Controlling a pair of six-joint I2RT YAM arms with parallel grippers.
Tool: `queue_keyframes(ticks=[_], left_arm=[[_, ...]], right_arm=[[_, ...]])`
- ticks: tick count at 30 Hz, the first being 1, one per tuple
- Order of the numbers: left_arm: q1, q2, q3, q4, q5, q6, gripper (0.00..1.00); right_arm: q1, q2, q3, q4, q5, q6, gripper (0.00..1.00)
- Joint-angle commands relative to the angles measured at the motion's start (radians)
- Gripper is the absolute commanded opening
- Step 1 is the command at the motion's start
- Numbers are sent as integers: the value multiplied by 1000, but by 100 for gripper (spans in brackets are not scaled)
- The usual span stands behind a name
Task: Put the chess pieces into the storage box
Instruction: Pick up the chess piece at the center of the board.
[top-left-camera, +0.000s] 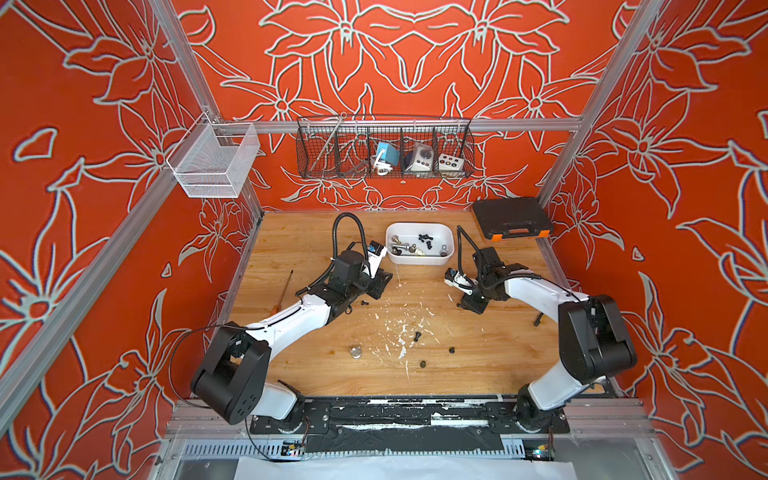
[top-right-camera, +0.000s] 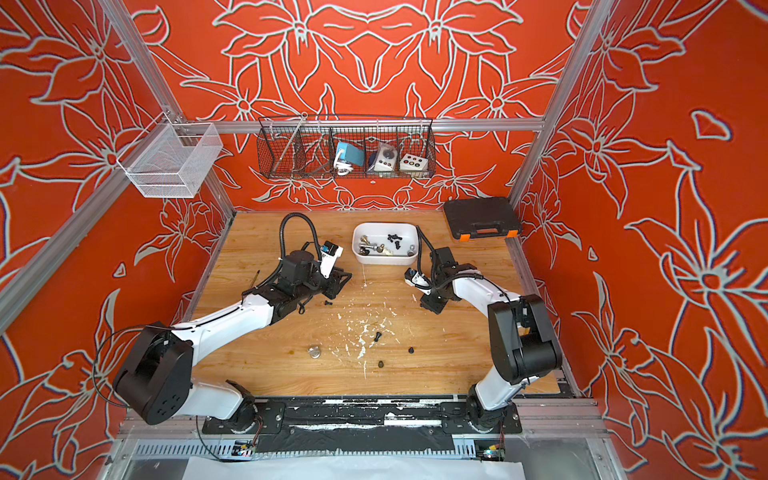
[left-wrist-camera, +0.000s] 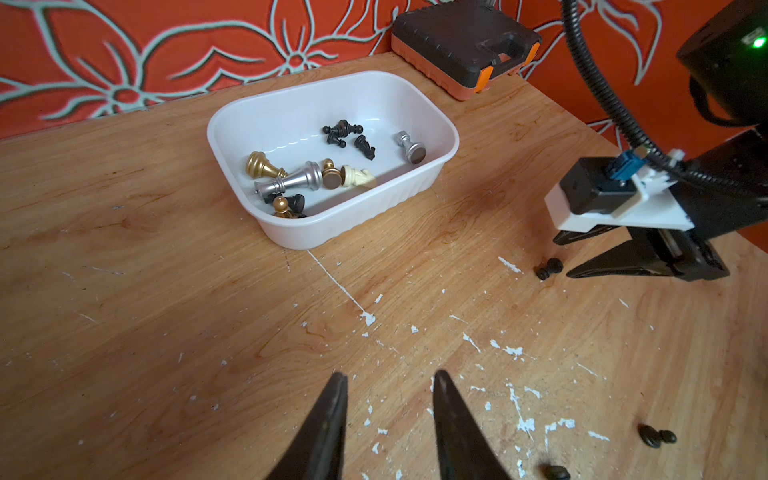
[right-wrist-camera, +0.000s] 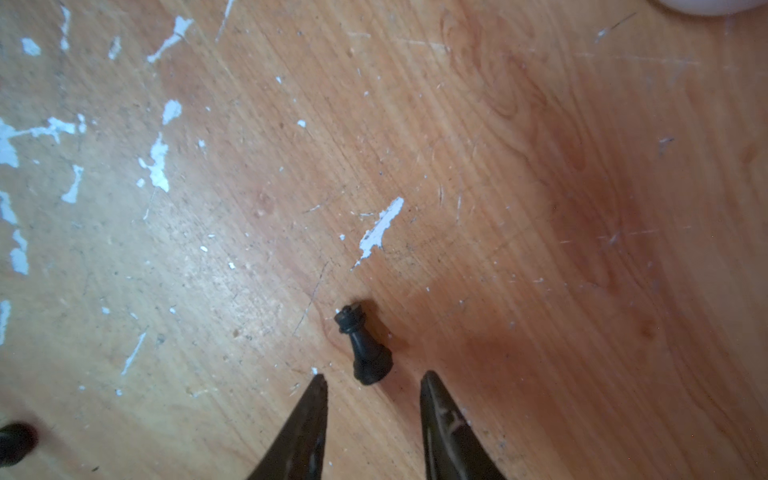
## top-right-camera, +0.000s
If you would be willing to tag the clear plastic wall bin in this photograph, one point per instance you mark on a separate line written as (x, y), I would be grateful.
(172, 161)

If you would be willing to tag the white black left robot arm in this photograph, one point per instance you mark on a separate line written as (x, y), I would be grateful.
(156, 381)

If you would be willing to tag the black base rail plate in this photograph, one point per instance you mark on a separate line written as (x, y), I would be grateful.
(444, 414)

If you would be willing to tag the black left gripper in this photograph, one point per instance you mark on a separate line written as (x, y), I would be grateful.
(335, 284)

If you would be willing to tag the white plastic storage box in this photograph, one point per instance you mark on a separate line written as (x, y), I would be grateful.
(377, 233)

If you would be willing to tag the white dotted cube in basket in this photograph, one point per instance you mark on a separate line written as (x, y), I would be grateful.
(410, 163)

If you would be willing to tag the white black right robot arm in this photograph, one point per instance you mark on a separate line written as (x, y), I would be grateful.
(523, 345)

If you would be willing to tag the orange handled screwdriver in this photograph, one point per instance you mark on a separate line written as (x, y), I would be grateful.
(252, 284)

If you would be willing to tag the black wire wall basket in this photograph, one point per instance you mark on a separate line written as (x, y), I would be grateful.
(325, 147)

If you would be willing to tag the black orange tool case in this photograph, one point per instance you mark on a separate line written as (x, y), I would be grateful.
(476, 218)

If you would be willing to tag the teal box in basket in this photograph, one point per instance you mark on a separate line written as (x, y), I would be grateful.
(347, 158)

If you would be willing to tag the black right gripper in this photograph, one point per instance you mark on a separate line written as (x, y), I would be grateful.
(427, 303)

